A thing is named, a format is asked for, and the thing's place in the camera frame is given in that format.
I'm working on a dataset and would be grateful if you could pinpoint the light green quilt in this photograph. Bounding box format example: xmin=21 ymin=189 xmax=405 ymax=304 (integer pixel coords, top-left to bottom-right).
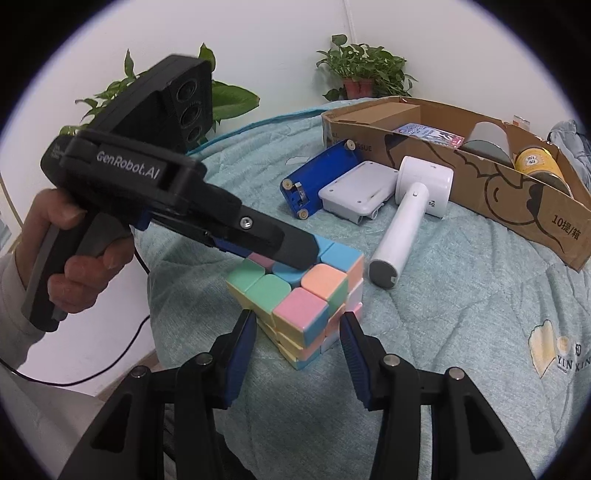
xmin=136 ymin=101 xmax=590 ymax=479

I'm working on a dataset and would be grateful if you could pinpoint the white handheld fan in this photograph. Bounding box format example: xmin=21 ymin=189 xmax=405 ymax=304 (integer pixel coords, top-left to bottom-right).
xmin=369 ymin=156 xmax=454 ymax=289

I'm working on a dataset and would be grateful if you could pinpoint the person's left hand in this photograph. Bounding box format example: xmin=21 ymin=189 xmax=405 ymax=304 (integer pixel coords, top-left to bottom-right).
xmin=13 ymin=189 xmax=134 ymax=331

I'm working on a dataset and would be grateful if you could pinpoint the yellow labelled jar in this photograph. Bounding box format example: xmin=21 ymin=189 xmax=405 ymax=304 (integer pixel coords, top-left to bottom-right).
xmin=515 ymin=146 xmax=572 ymax=197

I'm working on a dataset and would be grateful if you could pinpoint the pastel rubik's cube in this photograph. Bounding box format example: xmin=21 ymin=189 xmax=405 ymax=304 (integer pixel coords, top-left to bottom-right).
xmin=226 ymin=236 xmax=365 ymax=370

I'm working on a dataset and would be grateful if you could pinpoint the silver metal can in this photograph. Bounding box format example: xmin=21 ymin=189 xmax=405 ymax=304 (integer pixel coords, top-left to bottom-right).
xmin=461 ymin=121 xmax=514 ymax=168

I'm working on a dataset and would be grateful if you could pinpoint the colourful card pack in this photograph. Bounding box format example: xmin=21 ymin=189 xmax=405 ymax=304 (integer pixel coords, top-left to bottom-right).
xmin=394 ymin=123 xmax=465 ymax=149

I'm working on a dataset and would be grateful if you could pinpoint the cardboard box tray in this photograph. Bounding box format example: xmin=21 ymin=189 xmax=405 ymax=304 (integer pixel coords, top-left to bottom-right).
xmin=322 ymin=97 xmax=590 ymax=270

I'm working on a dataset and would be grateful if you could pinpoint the white rectangular plastic box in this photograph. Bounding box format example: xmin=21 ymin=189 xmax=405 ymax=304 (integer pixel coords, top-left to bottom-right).
xmin=318 ymin=161 xmax=399 ymax=224

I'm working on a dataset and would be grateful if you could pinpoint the black cable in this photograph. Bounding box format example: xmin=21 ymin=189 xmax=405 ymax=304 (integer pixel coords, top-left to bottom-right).
xmin=0 ymin=252 xmax=153 ymax=387

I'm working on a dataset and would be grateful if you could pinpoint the white sleeve forearm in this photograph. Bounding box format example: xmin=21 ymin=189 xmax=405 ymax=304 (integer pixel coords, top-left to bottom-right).
xmin=0 ymin=254 xmax=45 ymax=368

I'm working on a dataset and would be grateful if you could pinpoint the potted plant red pot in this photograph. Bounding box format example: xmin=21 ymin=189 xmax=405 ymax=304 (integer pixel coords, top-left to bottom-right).
xmin=315 ymin=34 xmax=418 ymax=101

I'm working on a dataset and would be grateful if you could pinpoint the grey blue jacket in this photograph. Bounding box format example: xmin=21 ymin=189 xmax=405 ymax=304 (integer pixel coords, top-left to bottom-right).
xmin=548 ymin=119 xmax=590 ymax=178

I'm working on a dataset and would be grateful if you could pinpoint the blue rectangular board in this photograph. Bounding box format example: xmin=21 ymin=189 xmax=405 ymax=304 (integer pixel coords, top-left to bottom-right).
xmin=280 ymin=139 xmax=362 ymax=220

